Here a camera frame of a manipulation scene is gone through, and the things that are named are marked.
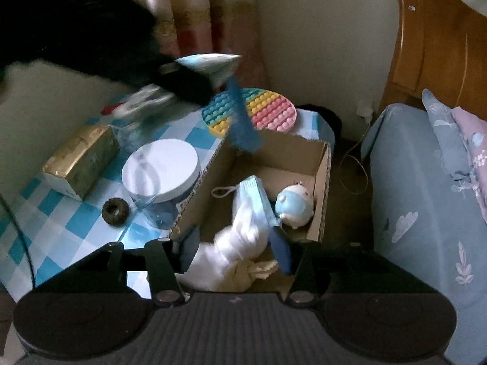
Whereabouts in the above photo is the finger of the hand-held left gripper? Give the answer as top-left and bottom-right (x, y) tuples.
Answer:
(224, 76), (265, 151)

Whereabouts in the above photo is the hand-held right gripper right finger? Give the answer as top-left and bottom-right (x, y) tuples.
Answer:
(268, 225), (385, 308)

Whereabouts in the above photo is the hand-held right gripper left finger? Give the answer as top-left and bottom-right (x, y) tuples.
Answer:
(76, 225), (200, 308)

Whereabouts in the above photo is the white silver packet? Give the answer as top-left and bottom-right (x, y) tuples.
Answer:
(177, 54), (242, 84)

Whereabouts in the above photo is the round white blue plush toy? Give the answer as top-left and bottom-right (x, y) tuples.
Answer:
(275, 182), (316, 229)

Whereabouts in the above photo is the blue face mask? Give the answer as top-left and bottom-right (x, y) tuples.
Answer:
(211, 176), (282, 232)

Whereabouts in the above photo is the brown cardboard box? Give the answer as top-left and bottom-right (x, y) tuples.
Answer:
(169, 127), (331, 293)

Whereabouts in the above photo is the person's left forearm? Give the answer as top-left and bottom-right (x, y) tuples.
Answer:
(0, 0), (179, 88)

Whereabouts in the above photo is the blue white soft pack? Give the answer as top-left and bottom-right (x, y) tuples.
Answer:
(112, 85), (183, 118)

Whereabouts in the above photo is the rainbow bubble pop toy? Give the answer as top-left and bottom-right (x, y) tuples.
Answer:
(201, 88), (297, 137)

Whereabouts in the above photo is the pink gold-banded curtain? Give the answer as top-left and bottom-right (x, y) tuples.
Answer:
(93, 0), (267, 88)

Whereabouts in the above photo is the round jar with white lid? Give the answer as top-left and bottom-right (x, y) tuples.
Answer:
(122, 139), (200, 229)

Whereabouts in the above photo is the gold tissue pack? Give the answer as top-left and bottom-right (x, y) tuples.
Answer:
(41, 125), (120, 201)

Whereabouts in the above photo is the blue bed sheet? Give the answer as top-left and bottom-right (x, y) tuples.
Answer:
(361, 103), (487, 350)

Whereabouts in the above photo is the blue patterned pillow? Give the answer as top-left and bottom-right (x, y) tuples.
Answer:
(422, 89), (487, 206)

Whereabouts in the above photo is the wooden bed headboard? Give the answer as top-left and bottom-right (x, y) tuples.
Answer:
(378, 0), (487, 116)

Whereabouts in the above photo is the pink patterned pillow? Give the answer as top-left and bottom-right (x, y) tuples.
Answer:
(451, 106), (487, 223)

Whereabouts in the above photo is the brown ring toy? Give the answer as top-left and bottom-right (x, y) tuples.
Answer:
(102, 198), (130, 229)

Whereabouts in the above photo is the thin brown cable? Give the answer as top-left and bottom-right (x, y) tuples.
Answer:
(338, 122), (371, 198)

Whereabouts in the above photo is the black cable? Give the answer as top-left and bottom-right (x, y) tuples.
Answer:
(0, 194), (37, 290)

